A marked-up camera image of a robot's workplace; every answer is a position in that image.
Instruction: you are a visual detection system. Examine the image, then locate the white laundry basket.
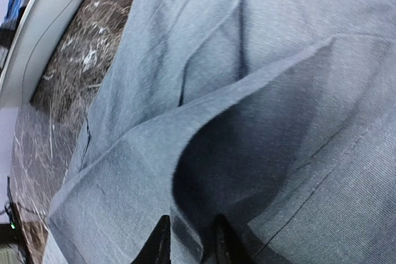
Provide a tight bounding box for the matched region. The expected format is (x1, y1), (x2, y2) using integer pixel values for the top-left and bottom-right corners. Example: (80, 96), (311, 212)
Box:
(1, 0), (83, 108)

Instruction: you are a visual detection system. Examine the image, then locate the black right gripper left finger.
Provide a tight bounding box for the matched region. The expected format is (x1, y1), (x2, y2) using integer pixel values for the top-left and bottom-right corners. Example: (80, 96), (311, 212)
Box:
(132, 215), (171, 264)

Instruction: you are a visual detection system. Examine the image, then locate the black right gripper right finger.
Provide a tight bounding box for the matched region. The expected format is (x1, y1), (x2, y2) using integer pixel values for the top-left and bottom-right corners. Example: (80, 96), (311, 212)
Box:
(213, 215), (255, 264)

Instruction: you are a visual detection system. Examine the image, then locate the grey long sleeve shirt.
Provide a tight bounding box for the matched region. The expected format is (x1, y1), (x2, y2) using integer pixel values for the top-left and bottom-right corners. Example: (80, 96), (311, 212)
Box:
(48, 0), (395, 263)

